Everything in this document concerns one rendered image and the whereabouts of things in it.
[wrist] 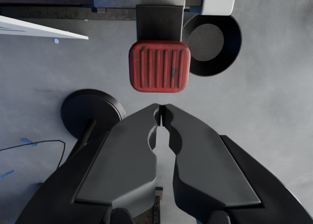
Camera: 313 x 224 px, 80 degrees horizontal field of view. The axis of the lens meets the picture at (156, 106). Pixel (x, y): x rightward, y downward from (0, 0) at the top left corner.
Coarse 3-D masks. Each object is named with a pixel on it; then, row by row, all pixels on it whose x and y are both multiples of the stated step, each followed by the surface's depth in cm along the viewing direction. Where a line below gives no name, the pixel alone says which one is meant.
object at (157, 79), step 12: (132, 48) 20; (144, 48) 20; (156, 48) 20; (168, 48) 20; (180, 48) 20; (132, 60) 21; (144, 60) 21; (156, 60) 21; (168, 60) 21; (180, 60) 21; (132, 72) 22; (144, 72) 22; (156, 72) 21; (168, 72) 22; (180, 72) 21; (132, 84) 22; (144, 84) 22; (156, 84) 22; (168, 84) 22; (180, 84) 22
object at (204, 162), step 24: (168, 120) 12; (192, 120) 11; (192, 144) 9; (216, 144) 9; (192, 168) 8; (216, 168) 8; (192, 192) 7; (216, 192) 7; (240, 192) 7; (192, 216) 7
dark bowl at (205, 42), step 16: (208, 16) 84; (224, 16) 83; (192, 32) 91; (208, 32) 91; (224, 32) 90; (240, 32) 84; (192, 48) 94; (208, 48) 94; (224, 48) 93; (240, 48) 88; (192, 64) 95; (208, 64) 96; (224, 64) 93
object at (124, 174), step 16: (144, 112) 11; (160, 112) 12; (112, 128) 10; (128, 128) 10; (144, 128) 10; (112, 144) 9; (128, 144) 9; (144, 144) 9; (96, 160) 8; (112, 160) 8; (128, 160) 8; (144, 160) 8; (96, 176) 7; (112, 176) 7; (128, 176) 7; (144, 176) 7; (80, 192) 6; (96, 192) 6; (112, 192) 6; (128, 192) 6; (144, 192) 7; (112, 208) 6; (128, 208) 7; (144, 208) 7
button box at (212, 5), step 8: (208, 0) 30; (216, 0) 30; (224, 0) 30; (232, 0) 30; (120, 8) 61; (128, 8) 60; (184, 8) 54; (192, 8) 38; (200, 8) 32; (208, 8) 30; (216, 8) 30; (224, 8) 30; (232, 8) 30
